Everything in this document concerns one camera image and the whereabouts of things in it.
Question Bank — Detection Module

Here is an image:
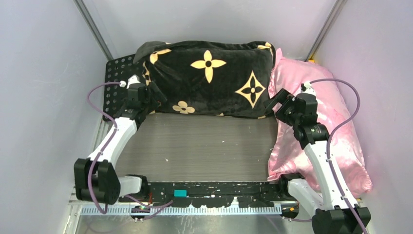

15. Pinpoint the white slotted cable duct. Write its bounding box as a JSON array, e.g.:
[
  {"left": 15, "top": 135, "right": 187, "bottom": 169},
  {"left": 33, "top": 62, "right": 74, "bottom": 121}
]
[{"left": 80, "top": 205, "right": 284, "bottom": 216}]

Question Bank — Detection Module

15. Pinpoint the pink satin pillow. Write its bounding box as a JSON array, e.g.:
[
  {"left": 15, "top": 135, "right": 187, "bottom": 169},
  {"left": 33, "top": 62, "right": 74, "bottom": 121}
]
[{"left": 267, "top": 48, "right": 373, "bottom": 196}]

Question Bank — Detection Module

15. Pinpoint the black floral pillowcase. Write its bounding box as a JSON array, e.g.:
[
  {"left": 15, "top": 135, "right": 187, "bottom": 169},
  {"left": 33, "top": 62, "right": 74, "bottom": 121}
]
[{"left": 133, "top": 40, "right": 276, "bottom": 119}]

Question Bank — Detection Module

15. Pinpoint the black perforated metal plate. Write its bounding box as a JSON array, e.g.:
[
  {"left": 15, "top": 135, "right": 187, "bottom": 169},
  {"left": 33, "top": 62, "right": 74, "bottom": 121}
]
[{"left": 102, "top": 54, "right": 146, "bottom": 122}]

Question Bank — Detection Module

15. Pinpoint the teal rectangular block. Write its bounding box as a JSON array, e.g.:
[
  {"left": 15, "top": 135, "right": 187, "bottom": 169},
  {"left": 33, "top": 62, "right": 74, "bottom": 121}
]
[{"left": 174, "top": 190, "right": 188, "bottom": 197}]

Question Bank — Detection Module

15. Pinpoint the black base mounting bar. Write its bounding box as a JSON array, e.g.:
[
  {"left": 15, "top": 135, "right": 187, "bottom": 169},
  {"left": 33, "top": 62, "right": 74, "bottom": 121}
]
[{"left": 131, "top": 182, "right": 297, "bottom": 208}]

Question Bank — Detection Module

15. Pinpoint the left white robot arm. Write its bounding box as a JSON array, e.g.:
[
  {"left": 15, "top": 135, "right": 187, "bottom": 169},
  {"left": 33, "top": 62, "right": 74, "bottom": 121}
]
[{"left": 74, "top": 75, "right": 167, "bottom": 208}]

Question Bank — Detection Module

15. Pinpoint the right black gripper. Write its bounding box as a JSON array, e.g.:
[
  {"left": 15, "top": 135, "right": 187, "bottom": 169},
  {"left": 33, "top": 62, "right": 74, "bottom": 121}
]
[{"left": 263, "top": 88, "right": 301, "bottom": 127}]

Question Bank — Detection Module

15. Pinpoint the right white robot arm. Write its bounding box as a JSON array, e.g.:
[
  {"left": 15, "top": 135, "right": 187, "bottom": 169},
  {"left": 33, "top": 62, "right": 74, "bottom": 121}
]
[{"left": 266, "top": 88, "right": 371, "bottom": 234}]

